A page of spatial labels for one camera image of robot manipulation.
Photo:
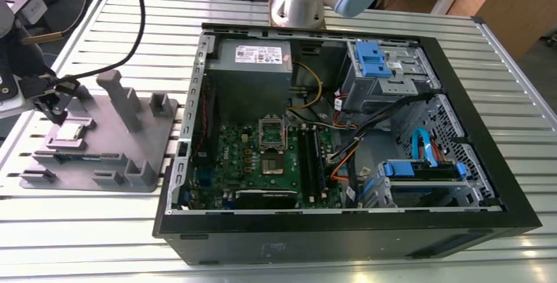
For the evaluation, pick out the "grey metal disk bay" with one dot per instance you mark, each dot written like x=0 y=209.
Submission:
x=471 y=195

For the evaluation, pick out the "black PC case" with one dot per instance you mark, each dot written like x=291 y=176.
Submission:
x=304 y=240

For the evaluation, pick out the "blue plastic drive latch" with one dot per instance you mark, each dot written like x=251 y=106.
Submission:
x=375 y=69
x=370 y=51

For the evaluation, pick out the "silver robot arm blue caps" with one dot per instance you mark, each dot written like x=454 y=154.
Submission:
x=299 y=6

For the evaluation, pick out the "CPU socket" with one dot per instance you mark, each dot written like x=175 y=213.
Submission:
x=272 y=164

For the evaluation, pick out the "black graphics card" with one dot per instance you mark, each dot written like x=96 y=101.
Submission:
x=264 y=198

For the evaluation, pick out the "grey plastic parts rack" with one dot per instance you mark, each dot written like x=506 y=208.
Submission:
x=147 y=139

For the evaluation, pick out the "grey metal drive cage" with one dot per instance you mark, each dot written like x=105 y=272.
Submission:
x=391 y=90

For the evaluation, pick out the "green motherboard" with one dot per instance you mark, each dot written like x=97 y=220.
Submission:
x=288 y=178

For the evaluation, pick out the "white camera black bracket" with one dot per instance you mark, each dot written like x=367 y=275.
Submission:
x=10 y=108

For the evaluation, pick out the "RAM stick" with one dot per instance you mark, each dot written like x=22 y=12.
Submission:
x=77 y=157

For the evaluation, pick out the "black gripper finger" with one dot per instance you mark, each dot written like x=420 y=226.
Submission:
x=44 y=107
x=69 y=90

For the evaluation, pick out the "black RAM slot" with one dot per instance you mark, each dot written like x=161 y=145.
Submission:
x=306 y=162
x=320 y=165

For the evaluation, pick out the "silver CPU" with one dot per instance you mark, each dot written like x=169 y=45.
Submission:
x=70 y=132

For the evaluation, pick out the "hard disk in blue carrier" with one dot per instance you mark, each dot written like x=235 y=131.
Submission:
x=402 y=169

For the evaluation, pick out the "brown wooden cabinet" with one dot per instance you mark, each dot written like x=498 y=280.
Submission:
x=522 y=12

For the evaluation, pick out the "grey power supply unit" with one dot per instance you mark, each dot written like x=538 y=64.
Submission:
x=247 y=90

